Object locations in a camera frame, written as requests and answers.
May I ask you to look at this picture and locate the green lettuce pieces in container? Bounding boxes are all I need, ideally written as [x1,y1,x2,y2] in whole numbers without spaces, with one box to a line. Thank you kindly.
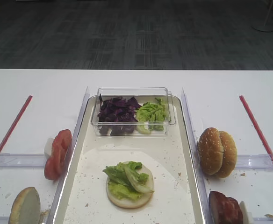
[136,98,166,134]

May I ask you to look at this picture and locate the lettuce leaf on bun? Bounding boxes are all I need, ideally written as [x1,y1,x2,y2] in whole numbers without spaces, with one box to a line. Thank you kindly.
[102,161,155,202]

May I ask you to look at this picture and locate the sliced bun half left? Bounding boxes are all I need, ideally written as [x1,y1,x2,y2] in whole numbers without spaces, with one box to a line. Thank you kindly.
[8,187,41,224]

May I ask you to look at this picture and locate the purple cabbage pieces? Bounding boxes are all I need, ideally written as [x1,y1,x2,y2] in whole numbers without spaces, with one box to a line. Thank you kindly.
[98,95,141,136]

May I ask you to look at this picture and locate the clear plastic container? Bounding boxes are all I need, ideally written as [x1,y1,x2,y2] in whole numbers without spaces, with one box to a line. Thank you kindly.
[91,87,176,136]

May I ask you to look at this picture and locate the sesame bun left one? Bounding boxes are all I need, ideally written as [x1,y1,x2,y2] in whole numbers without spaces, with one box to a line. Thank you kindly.
[198,127,223,175]

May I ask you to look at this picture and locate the sesame bun one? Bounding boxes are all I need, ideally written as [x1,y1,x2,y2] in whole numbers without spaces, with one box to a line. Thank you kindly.
[198,127,223,175]
[215,131,237,178]

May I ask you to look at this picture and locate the bottom bun on tray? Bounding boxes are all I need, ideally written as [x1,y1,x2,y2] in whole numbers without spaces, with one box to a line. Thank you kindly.
[106,161,154,209]

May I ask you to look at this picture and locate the white pusher block left upper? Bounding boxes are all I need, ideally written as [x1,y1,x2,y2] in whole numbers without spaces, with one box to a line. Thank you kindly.
[44,138,54,158]

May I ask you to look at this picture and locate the white pusher block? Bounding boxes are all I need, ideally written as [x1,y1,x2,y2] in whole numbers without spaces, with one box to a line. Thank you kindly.
[239,201,254,224]
[44,138,54,158]

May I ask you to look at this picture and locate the white metal tray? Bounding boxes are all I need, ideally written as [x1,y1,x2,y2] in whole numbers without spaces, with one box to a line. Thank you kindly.
[55,96,202,224]

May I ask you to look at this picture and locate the sesame bun right one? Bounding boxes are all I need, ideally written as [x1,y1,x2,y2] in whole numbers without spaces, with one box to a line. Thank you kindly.
[215,131,237,178]

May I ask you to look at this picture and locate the red strip right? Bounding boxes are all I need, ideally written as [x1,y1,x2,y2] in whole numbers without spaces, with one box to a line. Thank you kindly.
[239,95,273,163]

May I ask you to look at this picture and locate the red strip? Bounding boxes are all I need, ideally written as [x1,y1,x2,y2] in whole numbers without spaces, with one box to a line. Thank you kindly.
[0,95,33,153]
[239,95,273,163]

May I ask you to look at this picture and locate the red strip left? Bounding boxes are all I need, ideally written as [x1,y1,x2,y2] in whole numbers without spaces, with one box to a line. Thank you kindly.
[0,95,33,153]

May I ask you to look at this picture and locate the white pusher block right lower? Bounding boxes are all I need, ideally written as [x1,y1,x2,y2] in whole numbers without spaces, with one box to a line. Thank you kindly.
[239,201,254,224]

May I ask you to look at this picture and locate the white stand base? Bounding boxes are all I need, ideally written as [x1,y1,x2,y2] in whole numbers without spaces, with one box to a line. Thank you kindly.
[251,0,273,33]

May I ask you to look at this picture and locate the clear cross rail right upper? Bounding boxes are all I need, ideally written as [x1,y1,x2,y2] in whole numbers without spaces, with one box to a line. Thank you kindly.
[235,154,273,171]

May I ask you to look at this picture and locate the clear cross rail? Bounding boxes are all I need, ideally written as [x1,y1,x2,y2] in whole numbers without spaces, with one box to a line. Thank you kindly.
[0,153,47,168]
[235,154,273,171]

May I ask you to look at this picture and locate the clear divider rail left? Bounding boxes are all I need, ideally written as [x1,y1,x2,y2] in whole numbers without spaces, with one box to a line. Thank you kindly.
[44,86,90,224]

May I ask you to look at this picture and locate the clear cross rail left upper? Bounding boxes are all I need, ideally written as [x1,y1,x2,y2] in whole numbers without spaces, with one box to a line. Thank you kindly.
[0,153,47,168]

